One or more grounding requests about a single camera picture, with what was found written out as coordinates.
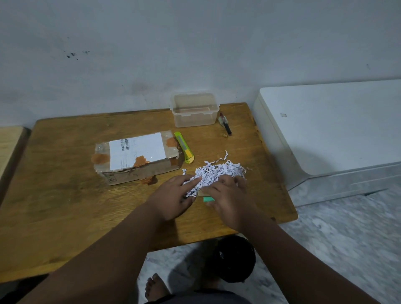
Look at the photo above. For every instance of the person's left thumb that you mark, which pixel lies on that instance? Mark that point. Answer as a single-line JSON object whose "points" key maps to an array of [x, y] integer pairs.
{"points": [[189, 200]]}

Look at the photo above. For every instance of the person's right hand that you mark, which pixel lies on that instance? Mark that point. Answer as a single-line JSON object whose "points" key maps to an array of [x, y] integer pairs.
{"points": [[231, 203]]}

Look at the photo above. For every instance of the taped cardboard parcel, white label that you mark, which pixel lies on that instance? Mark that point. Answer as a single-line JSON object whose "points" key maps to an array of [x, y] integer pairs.
{"points": [[136, 156]]}

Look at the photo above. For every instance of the clear plastic container with lid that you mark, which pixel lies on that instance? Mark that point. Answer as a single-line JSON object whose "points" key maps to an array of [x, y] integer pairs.
{"points": [[194, 109]]}

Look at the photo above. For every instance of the person's left hand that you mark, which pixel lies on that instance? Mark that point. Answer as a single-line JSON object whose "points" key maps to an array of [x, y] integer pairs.
{"points": [[169, 199]]}

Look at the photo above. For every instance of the person's left forearm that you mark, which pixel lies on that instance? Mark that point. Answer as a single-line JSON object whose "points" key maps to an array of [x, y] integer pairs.
{"points": [[109, 260]]}

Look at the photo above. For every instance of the person's bare foot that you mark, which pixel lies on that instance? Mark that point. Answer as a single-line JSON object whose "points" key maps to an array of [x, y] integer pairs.
{"points": [[155, 287]]}

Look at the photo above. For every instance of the small teal item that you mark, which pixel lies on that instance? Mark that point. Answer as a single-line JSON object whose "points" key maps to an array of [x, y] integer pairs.
{"points": [[208, 199]]}

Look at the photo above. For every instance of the light wooden side table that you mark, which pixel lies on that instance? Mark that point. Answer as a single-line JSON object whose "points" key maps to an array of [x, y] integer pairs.
{"points": [[9, 150]]}

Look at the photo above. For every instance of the yellow green utility knife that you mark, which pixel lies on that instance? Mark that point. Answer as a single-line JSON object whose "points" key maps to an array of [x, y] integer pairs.
{"points": [[184, 147]]}

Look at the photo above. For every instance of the person's right thumb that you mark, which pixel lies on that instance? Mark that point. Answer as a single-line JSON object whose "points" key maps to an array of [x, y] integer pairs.
{"points": [[210, 189]]}

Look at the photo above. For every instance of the black round shiny object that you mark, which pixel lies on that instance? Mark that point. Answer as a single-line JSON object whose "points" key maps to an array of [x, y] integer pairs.
{"points": [[233, 258]]}

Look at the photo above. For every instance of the person's right forearm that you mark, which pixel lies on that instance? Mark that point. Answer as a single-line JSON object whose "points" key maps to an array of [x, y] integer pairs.
{"points": [[297, 266]]}

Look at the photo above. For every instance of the person's dark shorts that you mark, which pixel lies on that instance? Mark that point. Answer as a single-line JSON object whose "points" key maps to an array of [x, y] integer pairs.
{"points": [[203, 297]]}

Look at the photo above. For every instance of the black and red pen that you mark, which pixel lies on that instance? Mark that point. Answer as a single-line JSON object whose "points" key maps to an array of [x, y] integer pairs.
{"points": [[226, 124]]}

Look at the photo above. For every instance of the pile of shredded white paper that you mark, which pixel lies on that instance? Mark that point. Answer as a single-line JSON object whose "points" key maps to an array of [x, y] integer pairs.
{"points": [[219, 170]]}

